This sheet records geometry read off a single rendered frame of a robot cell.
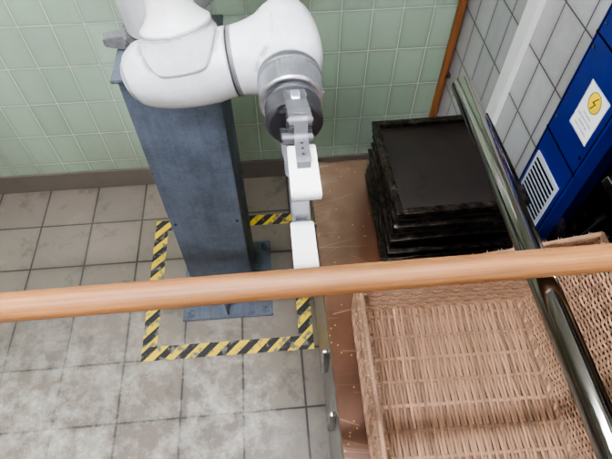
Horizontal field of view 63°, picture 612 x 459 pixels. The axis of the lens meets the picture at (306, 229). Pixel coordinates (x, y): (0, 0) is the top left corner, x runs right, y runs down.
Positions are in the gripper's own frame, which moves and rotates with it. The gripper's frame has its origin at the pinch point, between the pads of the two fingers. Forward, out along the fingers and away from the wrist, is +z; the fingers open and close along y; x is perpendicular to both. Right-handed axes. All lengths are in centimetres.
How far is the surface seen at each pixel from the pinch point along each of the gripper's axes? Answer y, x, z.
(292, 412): 119, 3, -13
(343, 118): 89, -25, -114
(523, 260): -1.7, -21.5, 6.9
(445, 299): 57, -34, -18
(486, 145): 1.7, -24.6, -12.4
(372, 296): 54, -16, -19
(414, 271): -1.5, -10.3, 7.2
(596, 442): 2.4, -23.9, 23.7
